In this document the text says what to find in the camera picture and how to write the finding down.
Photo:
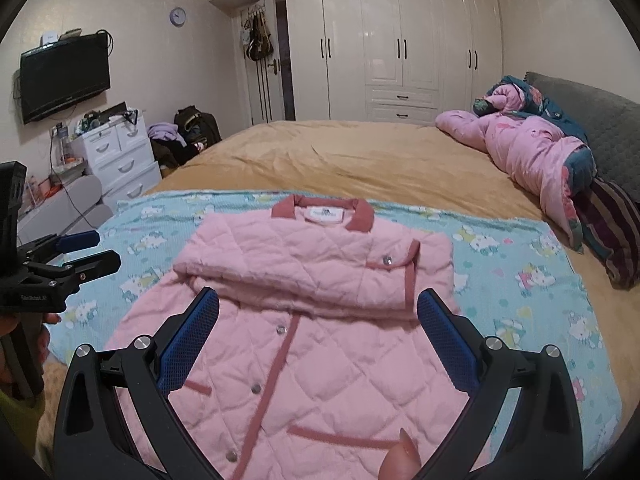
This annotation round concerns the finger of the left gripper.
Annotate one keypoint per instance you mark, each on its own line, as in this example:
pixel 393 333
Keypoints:
pixel 75 242
pixel 73 274

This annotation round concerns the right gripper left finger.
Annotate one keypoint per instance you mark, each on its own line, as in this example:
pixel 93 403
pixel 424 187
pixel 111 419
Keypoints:
pixel 92 439

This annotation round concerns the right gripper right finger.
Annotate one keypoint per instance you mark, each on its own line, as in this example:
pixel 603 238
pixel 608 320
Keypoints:
pixel 544 436

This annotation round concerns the pink quilted jacket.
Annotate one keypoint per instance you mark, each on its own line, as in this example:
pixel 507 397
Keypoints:
pixel 317 359

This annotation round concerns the lilac clothes pile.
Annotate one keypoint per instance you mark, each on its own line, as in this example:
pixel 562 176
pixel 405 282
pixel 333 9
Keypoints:
pixel 165 131

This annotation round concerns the white bedroom door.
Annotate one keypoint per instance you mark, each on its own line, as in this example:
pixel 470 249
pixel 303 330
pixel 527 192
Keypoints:
pixel 263 80

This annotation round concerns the person left hand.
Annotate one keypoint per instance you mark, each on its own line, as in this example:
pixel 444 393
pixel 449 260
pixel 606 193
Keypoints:
pixel 24 348

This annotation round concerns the person right hand thumb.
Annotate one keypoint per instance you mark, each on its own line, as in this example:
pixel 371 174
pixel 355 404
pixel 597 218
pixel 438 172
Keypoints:
pixel 402 461

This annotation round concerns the yellow green sleeve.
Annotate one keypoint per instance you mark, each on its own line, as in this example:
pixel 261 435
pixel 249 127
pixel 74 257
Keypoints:
pixel 23 417

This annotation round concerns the white drawer chest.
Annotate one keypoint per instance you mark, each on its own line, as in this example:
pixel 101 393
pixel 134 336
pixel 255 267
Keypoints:
pixel 119 153

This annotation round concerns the blue cartoon cat blanket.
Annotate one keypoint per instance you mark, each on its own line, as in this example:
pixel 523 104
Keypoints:
pixel 512 278

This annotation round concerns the black backpack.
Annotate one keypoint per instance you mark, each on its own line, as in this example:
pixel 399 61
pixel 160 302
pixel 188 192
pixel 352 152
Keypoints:
pixel 197 127

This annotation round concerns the dark striped pillow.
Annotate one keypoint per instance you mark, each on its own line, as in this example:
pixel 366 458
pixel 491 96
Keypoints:
pixel 610 223

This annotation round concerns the hanging bags on door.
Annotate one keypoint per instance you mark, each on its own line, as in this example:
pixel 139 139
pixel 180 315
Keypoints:
pixel 256 36

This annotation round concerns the tan bed cover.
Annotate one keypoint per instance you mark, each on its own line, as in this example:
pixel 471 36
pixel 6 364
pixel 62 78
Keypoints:
pixel 400 164

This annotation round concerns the grey headboard cushion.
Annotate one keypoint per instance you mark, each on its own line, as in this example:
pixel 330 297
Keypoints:
pixel 611 124

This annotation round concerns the white glossy wardrobe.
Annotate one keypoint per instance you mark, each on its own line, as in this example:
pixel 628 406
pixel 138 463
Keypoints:
pixel 389 60

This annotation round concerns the black wall television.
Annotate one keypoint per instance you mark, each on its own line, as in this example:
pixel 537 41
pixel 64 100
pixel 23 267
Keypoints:
pixel 62 74

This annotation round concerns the round purple wall clock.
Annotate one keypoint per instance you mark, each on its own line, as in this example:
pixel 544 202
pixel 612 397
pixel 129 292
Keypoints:
pixel 177 17

